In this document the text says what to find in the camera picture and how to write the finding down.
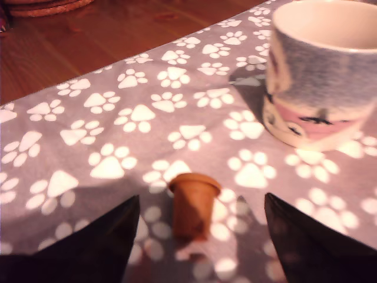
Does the winter scene ceramic mug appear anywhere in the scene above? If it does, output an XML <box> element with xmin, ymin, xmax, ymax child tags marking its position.
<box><xmin>263</xmin><ymin>0</ymin><xmax>377</xmax><ymax>152</ymax></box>

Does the brown coffee capsule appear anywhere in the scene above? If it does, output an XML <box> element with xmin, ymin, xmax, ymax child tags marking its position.
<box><xmin>168</xmin><ymin>173</ymin><xmax>221</xmax><ymax>242</ymax></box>

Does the grey paw-print cloth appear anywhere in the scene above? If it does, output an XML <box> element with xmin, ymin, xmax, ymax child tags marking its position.
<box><xmin>0</xmin><ymin>0</ymin><xmax>377</xmax><ymax>283</ymax></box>

